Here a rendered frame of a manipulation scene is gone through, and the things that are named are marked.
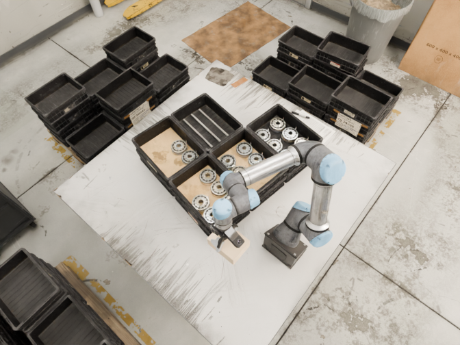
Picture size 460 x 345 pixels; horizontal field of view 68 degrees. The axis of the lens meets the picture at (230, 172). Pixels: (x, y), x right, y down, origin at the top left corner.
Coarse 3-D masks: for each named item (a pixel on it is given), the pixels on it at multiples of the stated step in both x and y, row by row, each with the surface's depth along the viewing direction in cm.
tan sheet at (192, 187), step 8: (192, 176) 209; (208, 176) 209; (216, 176) 209; (184, 184) 206; (192, 184) 206; (200, 184) 206; (184, 192) 203; (192, 192) 203; (200, 192) 203; (208, 192) 203
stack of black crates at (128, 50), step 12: (120, 36) 317; (132, 36) 327; (144, 36) 322; (108, 48) 313; (120, 48) 323; (132, 48) 322; (144, 48) 309; (156, 48) 322; (120, 60) 299; (132, 60) 307; (144, 60) 319
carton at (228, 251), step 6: (240, 234) 159; (210, 240) 158; (228, 240) 157; (246, 240) 157; (222, 246) 156; (228, 246) 156; (234, 246) 156; (240, 246) 156; (246, 246) 159; (222, 252) 155; (228, 252) 155; (234, 252) 154; (240, 252) 155; (228, 258) 156; (234, 258) 153
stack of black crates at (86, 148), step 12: (96, 120) 296; (108, 120) 300; (84, 132) 293; (96, 132) 299; (108, 132) 299; (120, 132) 286; (72, 144) 280; (84, 144) 292; (96, 144) 292; (108, 144) 284; (84, 156) 273
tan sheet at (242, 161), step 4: (244, 140) 222; (236, 144) 221; (232, 148) 219; (228, 152) 218; (232, 152) 218; (252, 152) 217; (256, 152) 217; (220, 156) 216; (236, 156) 216; (236, 160) 214; (240, 160) 214; (244, 160) 214; (256, 160) 214; (236, 164) 213; (240, 164) 213; (244, 164) 213; (272, 176) 208; (260, 180) 207; (264, 180) 207; (268, 180) 207; (252, 184) 205; (256, 184) 205; (260, 184) 205; (248, 188) 204; (256, 188) 204
